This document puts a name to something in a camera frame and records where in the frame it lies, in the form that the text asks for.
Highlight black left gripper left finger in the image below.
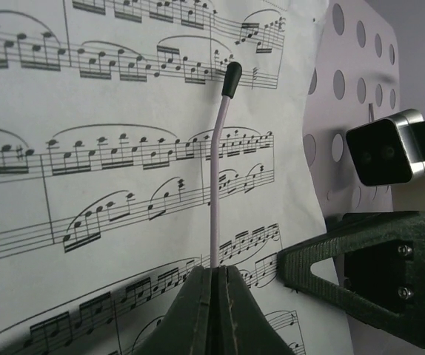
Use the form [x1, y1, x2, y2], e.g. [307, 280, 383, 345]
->
[134, 266, 212, 355]

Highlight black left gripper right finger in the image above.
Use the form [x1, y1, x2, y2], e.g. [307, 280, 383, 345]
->
[212, 266, 292, 354]

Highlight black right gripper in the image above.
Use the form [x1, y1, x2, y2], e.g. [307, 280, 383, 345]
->
[277, 211, 425, 349]

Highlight white tripod music stand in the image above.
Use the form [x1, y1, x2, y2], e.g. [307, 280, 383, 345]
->
[221, 1, 399, 247]

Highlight white sheet music pages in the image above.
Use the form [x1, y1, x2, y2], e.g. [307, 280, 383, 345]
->
[0, 1, 352, 354]

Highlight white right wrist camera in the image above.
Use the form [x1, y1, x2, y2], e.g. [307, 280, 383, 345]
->
[346, 109, 425, 186]

